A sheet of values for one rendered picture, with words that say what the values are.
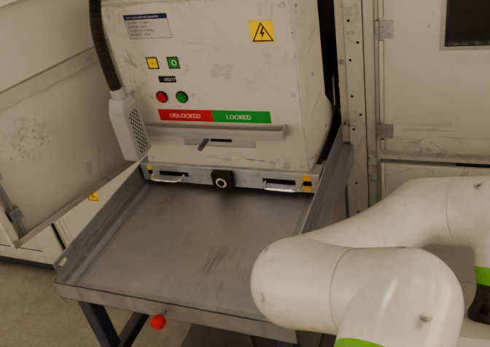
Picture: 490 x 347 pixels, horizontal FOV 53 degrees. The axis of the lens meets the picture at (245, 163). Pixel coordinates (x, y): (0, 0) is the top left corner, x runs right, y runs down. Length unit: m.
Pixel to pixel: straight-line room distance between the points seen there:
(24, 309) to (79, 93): 1.38
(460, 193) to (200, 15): 0.67
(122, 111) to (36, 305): 1.53
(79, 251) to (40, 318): 1.24
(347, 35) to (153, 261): 0.77
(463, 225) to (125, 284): 0.75
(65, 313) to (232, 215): 1.36
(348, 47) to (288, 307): 0.89
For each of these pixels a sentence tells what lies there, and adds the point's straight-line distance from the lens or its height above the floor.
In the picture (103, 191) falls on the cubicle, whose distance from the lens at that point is 2.09.
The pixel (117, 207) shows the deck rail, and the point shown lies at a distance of 1.44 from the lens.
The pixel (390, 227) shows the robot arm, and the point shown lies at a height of 1.12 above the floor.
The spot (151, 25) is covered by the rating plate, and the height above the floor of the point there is 1.33.
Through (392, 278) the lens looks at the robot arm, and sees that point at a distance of 0.56.
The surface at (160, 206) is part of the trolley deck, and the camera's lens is 1.43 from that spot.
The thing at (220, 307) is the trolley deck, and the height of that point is 0.85.
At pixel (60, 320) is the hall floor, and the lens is 2.50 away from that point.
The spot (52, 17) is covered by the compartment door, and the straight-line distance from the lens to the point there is 1.47.
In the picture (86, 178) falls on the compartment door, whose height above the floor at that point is 0.88.
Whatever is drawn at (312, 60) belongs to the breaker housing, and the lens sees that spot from 1.28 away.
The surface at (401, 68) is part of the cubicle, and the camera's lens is 1.38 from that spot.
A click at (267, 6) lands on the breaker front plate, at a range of 1.12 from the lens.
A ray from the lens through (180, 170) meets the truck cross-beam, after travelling 1.44.
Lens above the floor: 1.68
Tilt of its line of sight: 33 degrees down
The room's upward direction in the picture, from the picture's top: 11 degrees counter-clockwise
